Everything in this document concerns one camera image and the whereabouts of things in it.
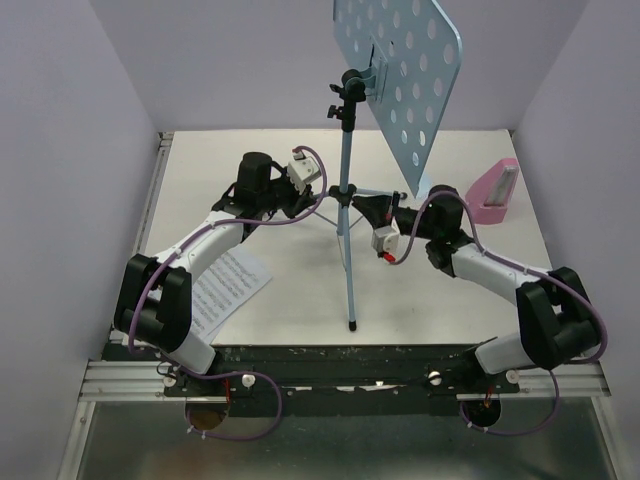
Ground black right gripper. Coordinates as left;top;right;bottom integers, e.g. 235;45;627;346
353;192;438;240

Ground pink metronome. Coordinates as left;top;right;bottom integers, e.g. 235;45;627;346
465;158;520;225

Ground sheet music pages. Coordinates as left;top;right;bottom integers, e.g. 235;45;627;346
190;246;272;343

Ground blue music stand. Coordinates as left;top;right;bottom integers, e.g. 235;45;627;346
299;0;464;332

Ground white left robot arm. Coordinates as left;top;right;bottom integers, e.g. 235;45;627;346
113;146;327;395

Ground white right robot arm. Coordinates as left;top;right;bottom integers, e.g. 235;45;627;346
351;185;608;392

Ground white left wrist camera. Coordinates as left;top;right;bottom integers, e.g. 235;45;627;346
286;151;321;194

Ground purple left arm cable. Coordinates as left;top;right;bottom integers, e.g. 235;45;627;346
127;144;329;442

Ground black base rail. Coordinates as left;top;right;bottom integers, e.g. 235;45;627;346
81;345;600;423

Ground aluminium frame rail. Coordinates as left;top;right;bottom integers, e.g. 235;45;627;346
54;132;174;480

